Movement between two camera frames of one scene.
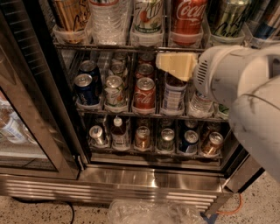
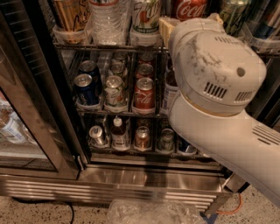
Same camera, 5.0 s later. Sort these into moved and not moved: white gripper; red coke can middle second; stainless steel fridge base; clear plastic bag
Moved: white gripper
Not moved: red coke can middle second; clear plastic bag; stainless steel fridge base
